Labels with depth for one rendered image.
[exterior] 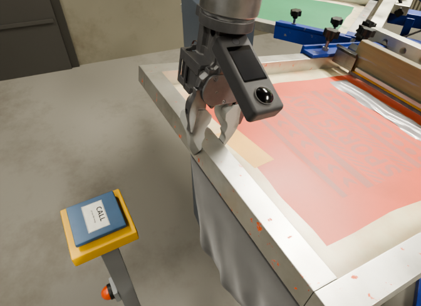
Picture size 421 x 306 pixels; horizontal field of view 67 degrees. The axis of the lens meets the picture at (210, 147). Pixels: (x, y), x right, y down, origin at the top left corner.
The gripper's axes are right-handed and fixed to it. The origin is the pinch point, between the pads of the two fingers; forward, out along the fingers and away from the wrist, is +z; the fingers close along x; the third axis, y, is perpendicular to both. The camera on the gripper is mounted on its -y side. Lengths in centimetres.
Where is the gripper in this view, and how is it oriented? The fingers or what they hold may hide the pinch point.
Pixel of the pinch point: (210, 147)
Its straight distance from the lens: 50.6
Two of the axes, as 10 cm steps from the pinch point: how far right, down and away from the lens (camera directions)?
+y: -4.8, -6.0, 6.4
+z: -1.6, 7.8, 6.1
